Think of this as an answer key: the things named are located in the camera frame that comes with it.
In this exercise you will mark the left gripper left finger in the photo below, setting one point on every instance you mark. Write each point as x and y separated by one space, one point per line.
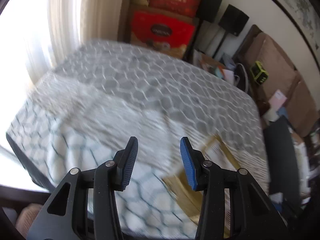
125 160

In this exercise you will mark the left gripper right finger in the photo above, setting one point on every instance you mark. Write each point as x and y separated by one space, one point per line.
192 162

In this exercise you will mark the cream packaged box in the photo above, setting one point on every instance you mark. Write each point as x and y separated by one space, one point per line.
207 208

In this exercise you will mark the grey patterned fleece blanket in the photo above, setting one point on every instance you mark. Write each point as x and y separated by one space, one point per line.
88 107

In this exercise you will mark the pink booklet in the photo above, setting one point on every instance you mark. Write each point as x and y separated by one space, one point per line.
277 100

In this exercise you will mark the green portable speaker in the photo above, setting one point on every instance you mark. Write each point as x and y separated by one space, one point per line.
260 75

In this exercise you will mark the brown fabric sofa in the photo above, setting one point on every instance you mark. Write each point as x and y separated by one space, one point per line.
282 75

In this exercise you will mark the red chocolate gift box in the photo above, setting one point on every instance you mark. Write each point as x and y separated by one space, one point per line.
161 33

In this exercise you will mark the right black speaker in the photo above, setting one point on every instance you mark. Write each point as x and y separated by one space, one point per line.
233 20

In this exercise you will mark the black speaker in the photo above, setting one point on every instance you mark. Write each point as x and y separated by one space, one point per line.
208 9
233 20

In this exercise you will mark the cream curtain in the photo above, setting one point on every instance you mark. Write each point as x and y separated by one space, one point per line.
75 22

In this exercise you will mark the left black speaker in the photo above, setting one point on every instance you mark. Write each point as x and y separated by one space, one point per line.
208 9

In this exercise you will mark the framed bird painting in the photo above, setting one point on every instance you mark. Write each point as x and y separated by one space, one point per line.
305 18

